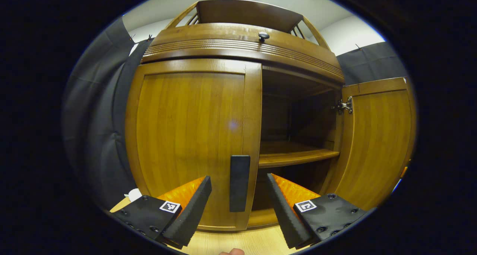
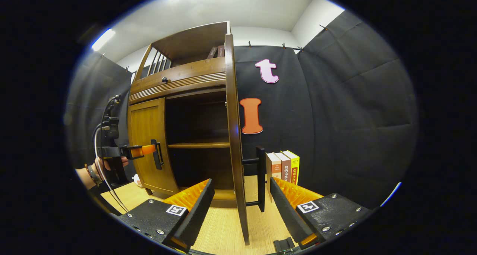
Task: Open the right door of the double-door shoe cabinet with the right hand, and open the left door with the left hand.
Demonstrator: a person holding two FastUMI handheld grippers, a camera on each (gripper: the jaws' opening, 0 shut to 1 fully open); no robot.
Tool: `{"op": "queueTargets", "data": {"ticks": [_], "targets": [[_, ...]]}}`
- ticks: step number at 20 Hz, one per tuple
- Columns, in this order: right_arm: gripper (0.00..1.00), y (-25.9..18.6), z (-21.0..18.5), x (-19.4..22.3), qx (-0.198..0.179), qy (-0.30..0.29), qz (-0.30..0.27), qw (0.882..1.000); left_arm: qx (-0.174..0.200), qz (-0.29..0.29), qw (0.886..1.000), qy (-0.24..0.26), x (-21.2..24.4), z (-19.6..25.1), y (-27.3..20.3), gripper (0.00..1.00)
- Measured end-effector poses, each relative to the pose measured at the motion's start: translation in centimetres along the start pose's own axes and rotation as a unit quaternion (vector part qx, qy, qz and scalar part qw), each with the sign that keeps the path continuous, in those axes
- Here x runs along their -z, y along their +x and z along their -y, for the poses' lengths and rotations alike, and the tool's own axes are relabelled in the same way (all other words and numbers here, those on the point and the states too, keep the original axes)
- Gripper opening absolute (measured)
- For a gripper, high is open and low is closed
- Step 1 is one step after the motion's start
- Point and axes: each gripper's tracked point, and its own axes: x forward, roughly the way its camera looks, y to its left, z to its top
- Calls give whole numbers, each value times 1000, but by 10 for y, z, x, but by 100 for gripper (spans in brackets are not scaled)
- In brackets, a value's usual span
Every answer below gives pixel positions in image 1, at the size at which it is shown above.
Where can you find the wooden double-door shoe cabinet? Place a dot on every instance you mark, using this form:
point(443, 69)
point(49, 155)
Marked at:
point(246, 14)

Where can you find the metal door hinge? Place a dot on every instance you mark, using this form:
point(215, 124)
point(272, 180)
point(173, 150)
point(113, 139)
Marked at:
point(344, 106)

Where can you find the white soft toy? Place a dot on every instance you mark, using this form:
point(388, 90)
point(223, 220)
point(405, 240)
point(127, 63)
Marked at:
point(134, 194)

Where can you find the wooden inner cabinet shelf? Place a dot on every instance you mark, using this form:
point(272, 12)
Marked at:
point(294, 156)

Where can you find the wooden cabinet door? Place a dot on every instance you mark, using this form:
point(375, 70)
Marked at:
point(380, 143)
point(186, 135)

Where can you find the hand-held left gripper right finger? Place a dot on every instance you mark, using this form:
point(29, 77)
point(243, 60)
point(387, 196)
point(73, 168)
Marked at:
point(285, 214)

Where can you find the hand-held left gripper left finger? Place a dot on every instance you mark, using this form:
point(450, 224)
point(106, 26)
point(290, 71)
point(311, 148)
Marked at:
point(193, 210)

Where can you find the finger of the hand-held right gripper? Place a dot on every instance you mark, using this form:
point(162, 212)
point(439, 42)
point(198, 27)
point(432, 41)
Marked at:
point(404, 172)

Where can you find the black backdrop cloth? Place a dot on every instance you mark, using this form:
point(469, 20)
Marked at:
point(97, 135)

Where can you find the wooden cabinet drawer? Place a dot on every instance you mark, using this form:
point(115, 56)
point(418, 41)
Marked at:
point(223, 35)

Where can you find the black drawer knob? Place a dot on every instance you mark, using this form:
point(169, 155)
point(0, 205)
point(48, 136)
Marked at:
point(263, 36)

